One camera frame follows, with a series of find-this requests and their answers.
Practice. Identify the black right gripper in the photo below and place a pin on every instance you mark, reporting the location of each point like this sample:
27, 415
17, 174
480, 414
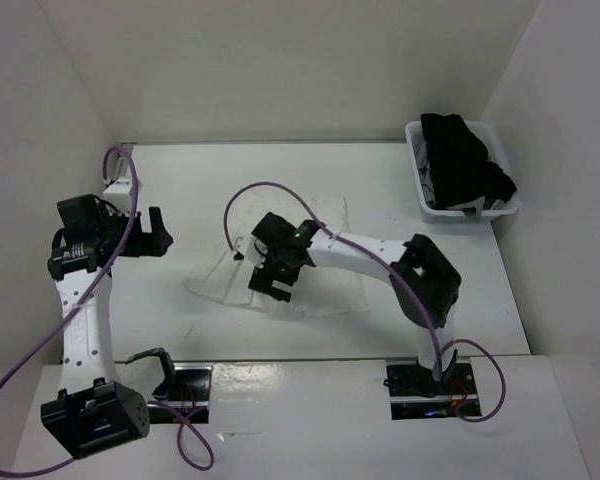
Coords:
262, 278

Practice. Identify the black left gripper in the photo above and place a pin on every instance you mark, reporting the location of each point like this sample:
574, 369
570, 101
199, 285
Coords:
149, 244

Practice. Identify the white pleated skirt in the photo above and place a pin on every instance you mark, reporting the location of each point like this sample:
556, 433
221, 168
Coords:
216, 276

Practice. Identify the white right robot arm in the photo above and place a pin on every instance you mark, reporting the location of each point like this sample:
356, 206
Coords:
423, 280

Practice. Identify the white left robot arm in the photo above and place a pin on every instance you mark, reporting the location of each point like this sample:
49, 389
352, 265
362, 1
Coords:
93, 411

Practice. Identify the white perforated plastic basket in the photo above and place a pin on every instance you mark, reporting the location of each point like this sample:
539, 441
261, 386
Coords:
468, 211

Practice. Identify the grey skirt in basket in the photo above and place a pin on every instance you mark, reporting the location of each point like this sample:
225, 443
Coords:
424, 172

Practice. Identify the black skirt in basket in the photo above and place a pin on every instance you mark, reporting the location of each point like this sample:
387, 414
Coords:
460, 169

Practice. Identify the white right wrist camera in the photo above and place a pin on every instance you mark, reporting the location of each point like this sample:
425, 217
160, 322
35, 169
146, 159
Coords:
248, 248

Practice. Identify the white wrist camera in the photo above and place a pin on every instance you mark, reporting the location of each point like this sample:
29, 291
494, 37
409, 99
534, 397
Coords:
248, 248
120, 194

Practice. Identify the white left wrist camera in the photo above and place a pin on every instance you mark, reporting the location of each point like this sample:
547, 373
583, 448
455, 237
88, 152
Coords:
120, 194

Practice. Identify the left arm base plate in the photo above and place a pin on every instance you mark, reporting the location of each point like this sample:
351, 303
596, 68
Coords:
191, 395

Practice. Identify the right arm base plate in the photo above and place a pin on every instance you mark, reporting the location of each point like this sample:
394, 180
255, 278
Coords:
413, 394

